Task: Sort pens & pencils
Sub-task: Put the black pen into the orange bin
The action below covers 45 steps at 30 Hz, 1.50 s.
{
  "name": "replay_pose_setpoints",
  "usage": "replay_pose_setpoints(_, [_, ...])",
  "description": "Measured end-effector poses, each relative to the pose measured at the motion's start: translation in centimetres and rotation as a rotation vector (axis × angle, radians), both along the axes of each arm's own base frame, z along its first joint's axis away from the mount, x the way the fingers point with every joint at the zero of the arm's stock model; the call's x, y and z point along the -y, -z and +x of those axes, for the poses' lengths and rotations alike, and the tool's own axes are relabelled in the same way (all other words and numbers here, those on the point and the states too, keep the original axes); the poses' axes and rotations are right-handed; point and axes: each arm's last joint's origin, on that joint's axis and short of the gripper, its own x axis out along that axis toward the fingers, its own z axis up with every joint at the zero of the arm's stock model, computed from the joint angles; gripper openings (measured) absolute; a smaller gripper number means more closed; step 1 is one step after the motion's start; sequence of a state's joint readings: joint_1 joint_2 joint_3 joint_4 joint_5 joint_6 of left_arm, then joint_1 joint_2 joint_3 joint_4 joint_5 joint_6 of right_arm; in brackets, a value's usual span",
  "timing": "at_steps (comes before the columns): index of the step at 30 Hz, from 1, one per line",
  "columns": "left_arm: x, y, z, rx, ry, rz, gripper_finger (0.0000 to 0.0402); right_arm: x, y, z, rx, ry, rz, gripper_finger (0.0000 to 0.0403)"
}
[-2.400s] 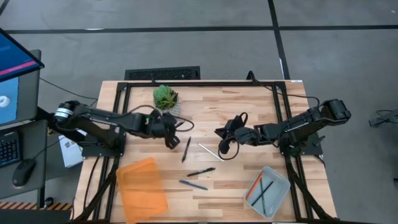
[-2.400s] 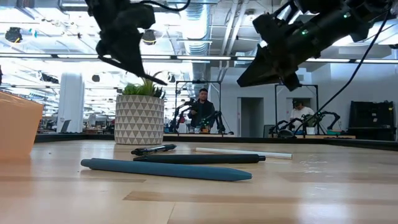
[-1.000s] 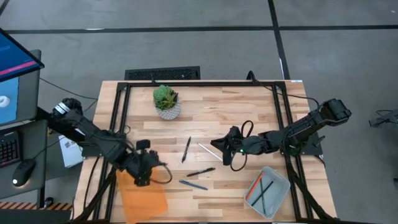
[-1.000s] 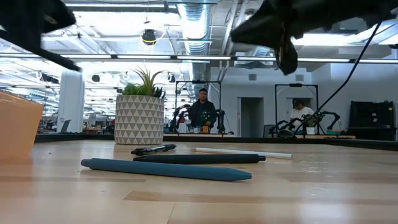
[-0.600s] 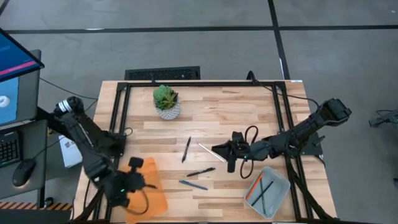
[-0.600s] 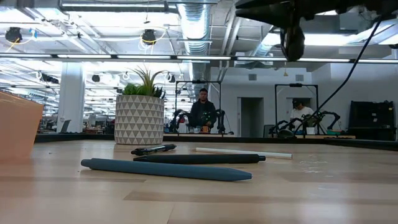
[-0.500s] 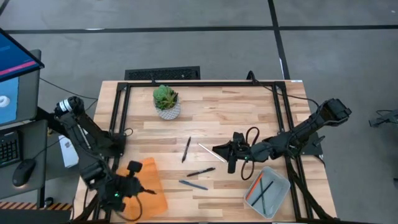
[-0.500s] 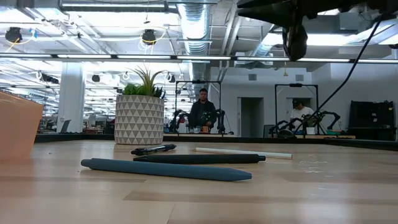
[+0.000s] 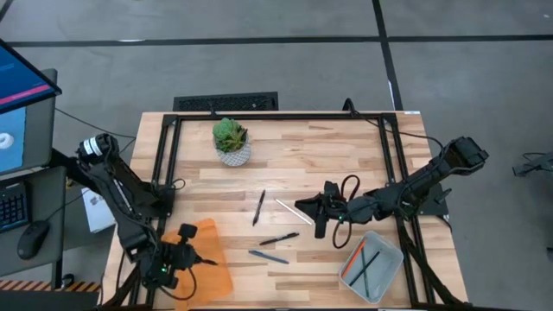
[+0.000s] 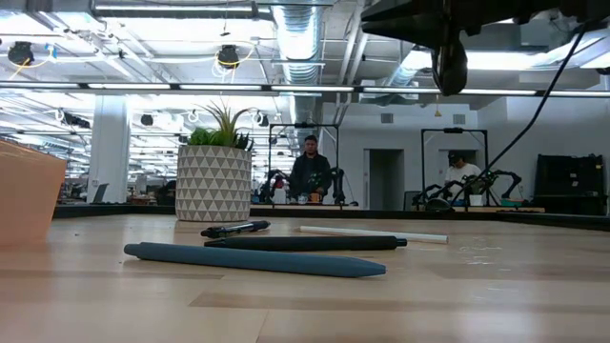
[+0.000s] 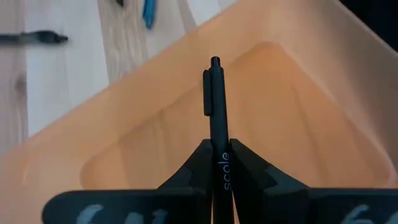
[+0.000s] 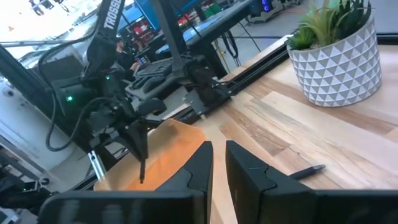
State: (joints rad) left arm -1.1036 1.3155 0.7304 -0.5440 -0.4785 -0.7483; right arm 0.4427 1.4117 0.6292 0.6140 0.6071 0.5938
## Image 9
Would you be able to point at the white pencil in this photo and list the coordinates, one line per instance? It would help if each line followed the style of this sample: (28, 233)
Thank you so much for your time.
(294, 211)

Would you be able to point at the succulent in triangle-patterned pot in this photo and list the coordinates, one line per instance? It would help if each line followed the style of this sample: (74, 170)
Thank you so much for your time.
(231, 136)

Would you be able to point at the blue pen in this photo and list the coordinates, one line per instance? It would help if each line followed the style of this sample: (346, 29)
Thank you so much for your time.
(268, 257)

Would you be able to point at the black floor grille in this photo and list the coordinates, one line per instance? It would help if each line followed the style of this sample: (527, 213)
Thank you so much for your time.
(224, 102)

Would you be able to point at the dark grey desk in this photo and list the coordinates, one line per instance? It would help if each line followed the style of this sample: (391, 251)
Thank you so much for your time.
(8, 259)

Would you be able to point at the black keyboard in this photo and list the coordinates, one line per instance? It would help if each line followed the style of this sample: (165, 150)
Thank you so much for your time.
(13, 207)

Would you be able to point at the black pencil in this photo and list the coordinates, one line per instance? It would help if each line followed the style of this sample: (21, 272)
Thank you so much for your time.
(369, 263)

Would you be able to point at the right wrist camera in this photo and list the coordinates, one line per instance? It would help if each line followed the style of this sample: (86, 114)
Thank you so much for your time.
(337, 205)

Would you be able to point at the white paper sheet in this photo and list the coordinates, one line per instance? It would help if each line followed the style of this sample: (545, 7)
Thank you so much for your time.
(97, 213)

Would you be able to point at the grey-framed screen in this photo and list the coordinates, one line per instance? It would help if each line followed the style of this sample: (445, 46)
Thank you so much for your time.
(39, 129)

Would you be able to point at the black computer mouse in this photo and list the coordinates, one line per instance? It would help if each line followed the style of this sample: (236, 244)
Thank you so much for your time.
(32, 237)

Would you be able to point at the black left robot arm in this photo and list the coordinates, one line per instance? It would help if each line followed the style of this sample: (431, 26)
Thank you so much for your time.
(125, 203)

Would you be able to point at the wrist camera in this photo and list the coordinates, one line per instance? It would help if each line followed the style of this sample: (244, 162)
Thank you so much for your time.
(173, 255)
(337, 205)

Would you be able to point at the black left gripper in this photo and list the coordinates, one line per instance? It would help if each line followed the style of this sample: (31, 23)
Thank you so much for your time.
(151, 268)

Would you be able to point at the black floor stand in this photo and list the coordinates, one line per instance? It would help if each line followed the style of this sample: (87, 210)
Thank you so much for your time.
(535, 166)

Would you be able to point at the orange pencil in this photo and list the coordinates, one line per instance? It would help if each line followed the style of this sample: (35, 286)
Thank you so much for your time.
(353, 259)

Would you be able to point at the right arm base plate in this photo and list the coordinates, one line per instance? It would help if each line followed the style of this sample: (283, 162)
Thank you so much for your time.
(434, 207)

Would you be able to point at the orange plastic tray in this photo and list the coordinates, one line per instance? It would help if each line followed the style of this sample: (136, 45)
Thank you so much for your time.
(211, 285)

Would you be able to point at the grey plastic bin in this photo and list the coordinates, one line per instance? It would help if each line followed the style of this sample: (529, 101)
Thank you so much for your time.
(389, 263)

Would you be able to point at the yellow-black hazard strip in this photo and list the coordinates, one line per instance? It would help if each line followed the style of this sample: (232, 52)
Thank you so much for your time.
(43, 286)

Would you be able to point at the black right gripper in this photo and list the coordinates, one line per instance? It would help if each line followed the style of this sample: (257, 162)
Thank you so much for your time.
(356, 209)

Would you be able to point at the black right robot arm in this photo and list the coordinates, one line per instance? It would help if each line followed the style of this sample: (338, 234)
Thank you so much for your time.
(432, 175)

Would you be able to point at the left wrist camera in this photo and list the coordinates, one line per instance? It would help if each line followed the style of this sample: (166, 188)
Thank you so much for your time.
(173, 255)

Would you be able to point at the computer monitor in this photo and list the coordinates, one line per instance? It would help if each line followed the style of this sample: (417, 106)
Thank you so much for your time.
(21, 78)

